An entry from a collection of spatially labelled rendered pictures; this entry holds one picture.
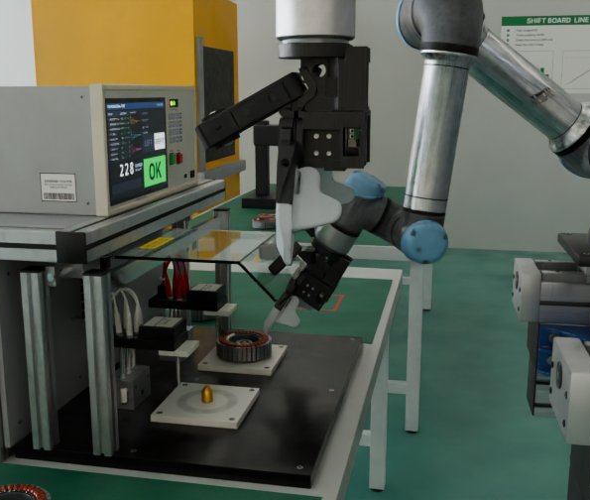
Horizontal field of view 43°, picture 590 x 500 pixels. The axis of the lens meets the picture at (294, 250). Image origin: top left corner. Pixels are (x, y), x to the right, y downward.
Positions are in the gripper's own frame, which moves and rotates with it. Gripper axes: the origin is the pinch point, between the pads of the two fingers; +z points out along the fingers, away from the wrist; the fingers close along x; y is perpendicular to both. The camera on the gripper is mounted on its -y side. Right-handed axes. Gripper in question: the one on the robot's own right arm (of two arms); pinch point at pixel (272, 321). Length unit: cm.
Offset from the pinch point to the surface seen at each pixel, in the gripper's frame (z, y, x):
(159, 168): -18.3, -31.3, -11.5
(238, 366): 8.8, -0.4, -7.1
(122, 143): -23.5, -33.2, -26.9
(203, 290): 1.0, -14.7, -3.3
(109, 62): 47, -208, 310
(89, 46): 44, -225, 310
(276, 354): 6.3, 4.0, 1.4
